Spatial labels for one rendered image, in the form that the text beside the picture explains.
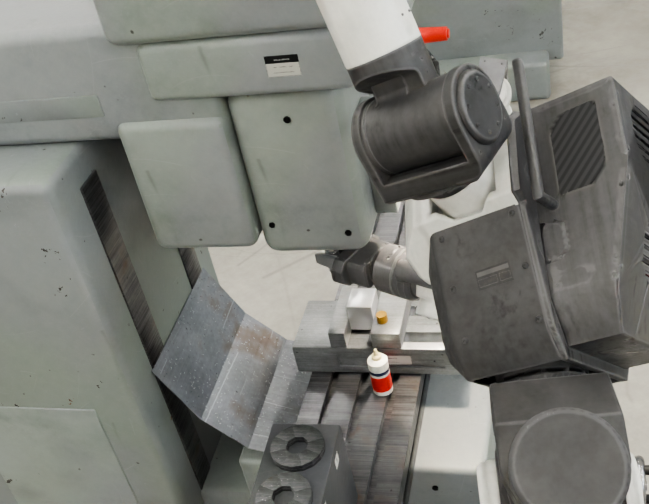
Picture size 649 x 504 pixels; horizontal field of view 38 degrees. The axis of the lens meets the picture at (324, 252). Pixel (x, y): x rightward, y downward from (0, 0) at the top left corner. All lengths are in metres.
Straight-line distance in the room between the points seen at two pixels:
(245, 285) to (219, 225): 2.21
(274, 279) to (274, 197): 2.24
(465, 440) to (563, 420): 0.96
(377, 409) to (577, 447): 0.96
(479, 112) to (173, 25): 0.56
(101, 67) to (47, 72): 0.10
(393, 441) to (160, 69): 0.81
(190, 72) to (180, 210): 0.27
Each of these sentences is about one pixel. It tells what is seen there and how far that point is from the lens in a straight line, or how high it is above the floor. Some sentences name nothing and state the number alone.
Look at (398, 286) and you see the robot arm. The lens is 1.60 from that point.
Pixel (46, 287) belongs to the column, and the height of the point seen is 1.35.
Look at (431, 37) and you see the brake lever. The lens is 1.35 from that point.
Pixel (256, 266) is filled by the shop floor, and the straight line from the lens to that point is 3.89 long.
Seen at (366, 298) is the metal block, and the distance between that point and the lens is 1.89.
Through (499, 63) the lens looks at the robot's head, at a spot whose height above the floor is 1.69.
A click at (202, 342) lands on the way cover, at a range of 1.97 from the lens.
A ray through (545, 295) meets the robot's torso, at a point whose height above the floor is 1.57.
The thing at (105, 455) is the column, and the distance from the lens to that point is 1.96.
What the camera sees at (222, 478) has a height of 0.72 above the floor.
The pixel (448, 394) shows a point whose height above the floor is 0.84.
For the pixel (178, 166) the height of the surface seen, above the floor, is 1.52.
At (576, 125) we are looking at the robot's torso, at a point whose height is 1.69.
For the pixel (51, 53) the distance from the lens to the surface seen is 1.55.
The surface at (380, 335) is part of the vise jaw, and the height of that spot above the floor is 1.03.
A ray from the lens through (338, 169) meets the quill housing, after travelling 1.49.
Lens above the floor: 2.25
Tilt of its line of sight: 36 degrees down
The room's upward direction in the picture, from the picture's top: 13 degrees counter-clockwise
